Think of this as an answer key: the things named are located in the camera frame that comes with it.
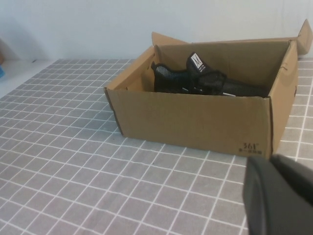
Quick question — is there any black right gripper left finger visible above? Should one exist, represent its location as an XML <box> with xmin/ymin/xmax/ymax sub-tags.
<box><xmin>243</xmin><ymin>156</ymin><xmax>313</xmax><ymax>235</ymax></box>

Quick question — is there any black mesh sneaker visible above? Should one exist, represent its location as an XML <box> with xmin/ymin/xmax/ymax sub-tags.
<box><xmin>151</xmin><ymin>51</ymin><xmax>269</xmax><ymax>98</ymax></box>

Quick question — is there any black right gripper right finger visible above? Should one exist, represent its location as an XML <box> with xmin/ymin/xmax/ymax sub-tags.
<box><xmin>270</xmin><ymin>154</ymin><xmax>313</xmax><ymax>211</ymax></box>

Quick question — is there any brown cardboard shoe box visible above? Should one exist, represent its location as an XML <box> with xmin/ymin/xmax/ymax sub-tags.
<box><xmin>104</xmin><ymin>19</ymin><xmax>313</xmax><ymax>157</ymax></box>

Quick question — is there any grey white-grid tablecloth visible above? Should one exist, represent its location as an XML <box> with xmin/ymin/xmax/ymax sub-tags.
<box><xmin>0</xmin><ymin>58</ymin><xmax>313</xmax><ymax>235</ymax></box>

